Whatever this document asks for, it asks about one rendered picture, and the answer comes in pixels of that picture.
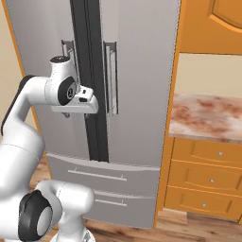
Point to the silver drawer knob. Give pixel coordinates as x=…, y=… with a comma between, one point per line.
x=220, y=153
x=211, y=181
x=203, y=204

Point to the orange cupboard door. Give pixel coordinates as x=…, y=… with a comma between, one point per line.
x=214, y=25

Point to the orange drawer front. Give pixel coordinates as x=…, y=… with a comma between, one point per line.
x=192, y=178
x=201, y=151
x=186, y=201

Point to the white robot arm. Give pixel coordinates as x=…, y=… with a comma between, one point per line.
x=22, y=151

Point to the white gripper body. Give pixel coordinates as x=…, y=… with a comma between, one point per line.
x=78, y=108

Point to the grey fridge door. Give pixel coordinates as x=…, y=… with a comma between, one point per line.
x=141, y=78
x=41, y=34

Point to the grey fridge drawer front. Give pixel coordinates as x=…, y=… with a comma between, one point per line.
x=138, y=211
x=138, y=181

